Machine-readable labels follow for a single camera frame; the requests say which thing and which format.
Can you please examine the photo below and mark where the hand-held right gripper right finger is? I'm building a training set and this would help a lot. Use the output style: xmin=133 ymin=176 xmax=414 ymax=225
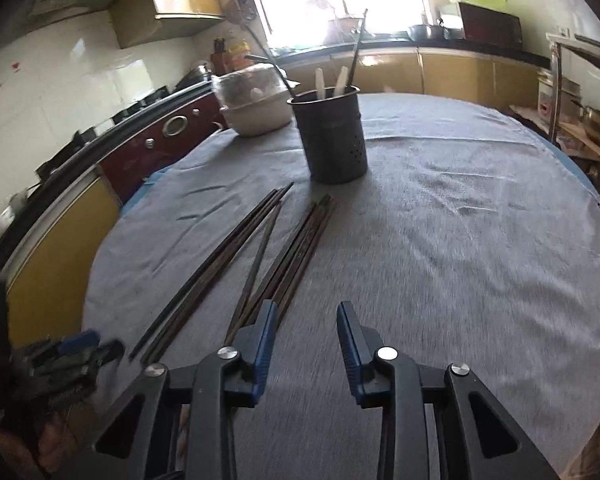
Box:
xmin=336 ymin=301 xmax=561 ymax=480

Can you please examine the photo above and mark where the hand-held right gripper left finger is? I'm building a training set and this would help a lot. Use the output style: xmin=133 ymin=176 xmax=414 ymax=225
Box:
xmin=70 ymin=300 xmax=278 ymax=480

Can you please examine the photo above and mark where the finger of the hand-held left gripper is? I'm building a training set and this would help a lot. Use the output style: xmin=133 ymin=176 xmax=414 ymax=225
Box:
xmin=30 ymin=330 xmax=102 ymax=367
xmin=39 ymin=339 xmax=127 ymax=397

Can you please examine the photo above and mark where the bunch of dark chopsticks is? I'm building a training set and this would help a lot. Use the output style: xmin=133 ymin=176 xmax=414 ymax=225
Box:
xmin=129 ymin=181 xmax=338 ymax=366

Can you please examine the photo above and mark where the black utensil holder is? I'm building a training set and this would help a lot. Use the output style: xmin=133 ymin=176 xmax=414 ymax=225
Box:
xmin=286 ymin=85 xmax=369 ymax=185

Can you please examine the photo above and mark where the grey tablecloth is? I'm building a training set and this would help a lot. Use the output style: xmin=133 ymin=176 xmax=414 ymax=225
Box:
xmin=82 ymin=92 xmax=600 ymax=480

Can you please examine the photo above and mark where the blue table cover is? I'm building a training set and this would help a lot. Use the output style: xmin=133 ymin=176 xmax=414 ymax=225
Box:
xmin=120 ymin=140 xmax=600 ymax=218

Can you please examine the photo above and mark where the dark red built-in oven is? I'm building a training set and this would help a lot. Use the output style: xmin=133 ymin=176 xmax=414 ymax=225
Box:
xmin=98 ymin=92 xmax=228 ymax=206

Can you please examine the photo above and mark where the white ceramic bowl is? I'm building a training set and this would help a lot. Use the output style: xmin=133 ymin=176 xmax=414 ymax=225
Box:
xmin=220 ymin=95 xmax=295 ymax=137

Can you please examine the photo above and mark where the black gas stove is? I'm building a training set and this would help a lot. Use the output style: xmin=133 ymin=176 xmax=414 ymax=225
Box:
xmin=35 ymin=82 xmax=216 ymax=181

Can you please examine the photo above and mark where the bagged stack of bowls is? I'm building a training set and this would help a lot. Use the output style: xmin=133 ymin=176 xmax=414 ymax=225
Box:
xmin=212 ymin=64 xmax=292 ymax=111

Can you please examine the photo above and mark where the steel wok with lid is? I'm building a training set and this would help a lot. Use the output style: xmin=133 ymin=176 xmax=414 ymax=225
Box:
xmin=177 ymin=60 xmax=216 ymax=92

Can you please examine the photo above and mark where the wooden knife block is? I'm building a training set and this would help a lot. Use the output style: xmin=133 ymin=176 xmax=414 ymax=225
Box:
xmin=211 ymin=37 xmax=231 ymax=75

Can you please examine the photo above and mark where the yellow oil bottle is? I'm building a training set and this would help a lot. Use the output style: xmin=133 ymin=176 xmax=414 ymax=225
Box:
xmin=227 ymin=40 xmax=253 ymax=71

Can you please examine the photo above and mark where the flat cardboard sheet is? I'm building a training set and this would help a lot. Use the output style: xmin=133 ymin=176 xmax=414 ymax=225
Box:
xmin=510 ymin=104 xmax=553 ymax=133

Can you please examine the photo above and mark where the white rice cooker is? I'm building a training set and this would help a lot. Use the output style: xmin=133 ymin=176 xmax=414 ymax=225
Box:
xmin=536 ymin=71 xmax=581 ymax=126

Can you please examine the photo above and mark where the hanging round strainer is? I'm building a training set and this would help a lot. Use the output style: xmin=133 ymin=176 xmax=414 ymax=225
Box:
xmin=225 ymin=0 xmax=258 ymax=26

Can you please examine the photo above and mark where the small steel pot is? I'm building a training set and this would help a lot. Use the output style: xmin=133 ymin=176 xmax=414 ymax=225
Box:
xmin=580 ymin=105 xmax=600 ymax=136

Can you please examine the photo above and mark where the metal storage rack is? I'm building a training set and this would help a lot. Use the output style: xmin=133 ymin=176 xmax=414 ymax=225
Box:
xmin=547 ymin=34 xmax=600 ymax=176

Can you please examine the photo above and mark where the kitchen window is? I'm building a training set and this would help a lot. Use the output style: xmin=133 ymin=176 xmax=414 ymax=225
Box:
xmin=240 ymin=0 xmax=428 ymax=48

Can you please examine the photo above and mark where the dark microwave oven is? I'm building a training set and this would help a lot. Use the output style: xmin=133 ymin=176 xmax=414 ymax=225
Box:
xmin=440 ymin=1 xmax=523 ymax=51

